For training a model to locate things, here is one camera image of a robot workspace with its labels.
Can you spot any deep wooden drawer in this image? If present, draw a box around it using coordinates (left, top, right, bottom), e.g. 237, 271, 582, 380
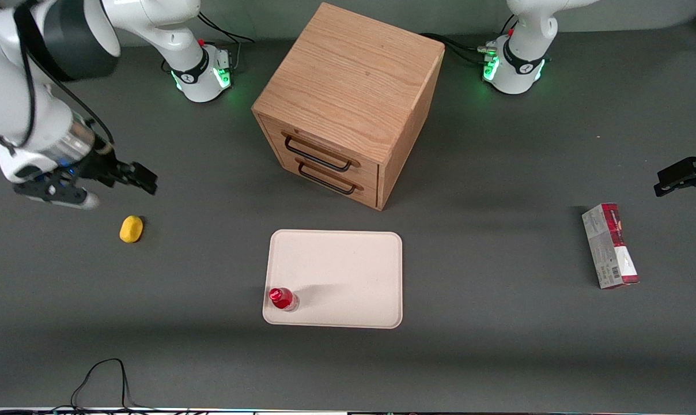
278, 154, 379, 209

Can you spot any cream rectangular tray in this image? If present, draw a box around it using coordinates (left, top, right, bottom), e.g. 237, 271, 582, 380
262, 229, 403, 329

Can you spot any black left arm base cable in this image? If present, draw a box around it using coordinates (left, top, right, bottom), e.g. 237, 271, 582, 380
420, 14, 519, 65

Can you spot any short black drawer handle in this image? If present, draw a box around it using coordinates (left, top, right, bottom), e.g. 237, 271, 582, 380
296, 159, 364, 195

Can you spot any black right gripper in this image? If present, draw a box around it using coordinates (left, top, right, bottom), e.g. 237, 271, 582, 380
34, 147, 158, 197

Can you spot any red coke bottle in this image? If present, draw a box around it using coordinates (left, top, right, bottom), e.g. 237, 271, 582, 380
268, 287, 300, 312

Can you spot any yellow lemon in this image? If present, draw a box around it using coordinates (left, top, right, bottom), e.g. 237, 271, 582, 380
119, 215, 144, 244

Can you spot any thin black looped cable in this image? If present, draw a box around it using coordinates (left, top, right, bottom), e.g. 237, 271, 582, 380
48, 358, 170, 414

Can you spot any long black drawer handle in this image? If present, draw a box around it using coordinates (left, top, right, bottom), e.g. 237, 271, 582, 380
282, 132, 361, 173

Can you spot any black arm base cable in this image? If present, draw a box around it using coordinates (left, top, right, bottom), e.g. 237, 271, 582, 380
420, 14, 519, 65
195, 12, 255, 71

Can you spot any grey and red carton box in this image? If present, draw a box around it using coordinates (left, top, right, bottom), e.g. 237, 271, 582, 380
581, 202, 640, 289

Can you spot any shallow wooden drawer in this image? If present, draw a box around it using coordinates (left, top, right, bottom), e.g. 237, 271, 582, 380
258, 114, 381, 184

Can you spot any wooden drawer cabinet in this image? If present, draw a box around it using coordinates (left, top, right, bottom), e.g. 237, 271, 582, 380
251, 2, 445, 212

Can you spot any black right arm base cable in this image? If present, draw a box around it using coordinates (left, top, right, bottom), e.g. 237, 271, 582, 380
195, 12, 255, 71

